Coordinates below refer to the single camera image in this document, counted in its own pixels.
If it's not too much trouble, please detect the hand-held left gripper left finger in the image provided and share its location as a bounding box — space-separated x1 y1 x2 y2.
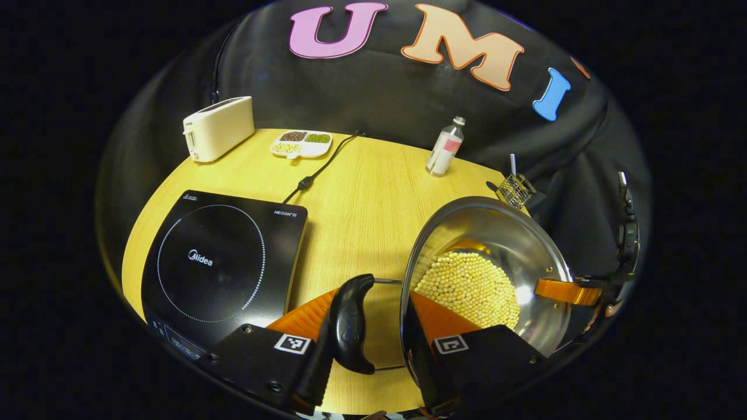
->
196 286 342 416

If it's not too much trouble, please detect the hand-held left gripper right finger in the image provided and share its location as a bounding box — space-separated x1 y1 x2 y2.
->
403 292 546 412

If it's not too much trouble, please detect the pile of yellow soybeans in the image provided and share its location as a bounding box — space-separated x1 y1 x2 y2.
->
413 251 521 330

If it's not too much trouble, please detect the steel pot with black handle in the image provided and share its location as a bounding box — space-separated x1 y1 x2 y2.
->
330 196 575 403

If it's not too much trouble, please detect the black induction cooktop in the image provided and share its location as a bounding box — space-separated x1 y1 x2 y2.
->
141 190 308 359

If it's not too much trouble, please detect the clear bottle with pink label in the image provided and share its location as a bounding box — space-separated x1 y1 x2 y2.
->
425 116 466 177

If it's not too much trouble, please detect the white divided bean dish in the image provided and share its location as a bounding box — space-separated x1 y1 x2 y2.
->
270 129 333 159

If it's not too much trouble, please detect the white toaster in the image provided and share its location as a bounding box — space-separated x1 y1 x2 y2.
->
183 96 255 163

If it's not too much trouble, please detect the wire mesh holder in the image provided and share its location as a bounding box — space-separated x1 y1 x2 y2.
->
496 173 536 209

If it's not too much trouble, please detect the black power cable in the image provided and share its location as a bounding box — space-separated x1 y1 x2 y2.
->
283 131 365 205

